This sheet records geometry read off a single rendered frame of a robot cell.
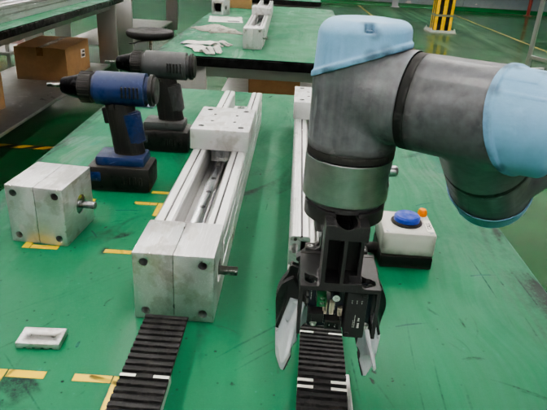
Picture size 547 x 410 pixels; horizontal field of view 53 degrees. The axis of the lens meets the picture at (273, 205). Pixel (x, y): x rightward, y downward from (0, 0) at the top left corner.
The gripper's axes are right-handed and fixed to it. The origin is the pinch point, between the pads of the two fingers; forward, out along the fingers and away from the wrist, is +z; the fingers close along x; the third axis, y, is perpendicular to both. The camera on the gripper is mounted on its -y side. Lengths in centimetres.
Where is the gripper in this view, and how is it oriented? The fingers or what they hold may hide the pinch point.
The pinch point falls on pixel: (323, 359)
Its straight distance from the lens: 62.4
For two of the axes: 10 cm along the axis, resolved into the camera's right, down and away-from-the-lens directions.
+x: 10.0, 0.7, -0.2
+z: -0.5, 9.1, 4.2
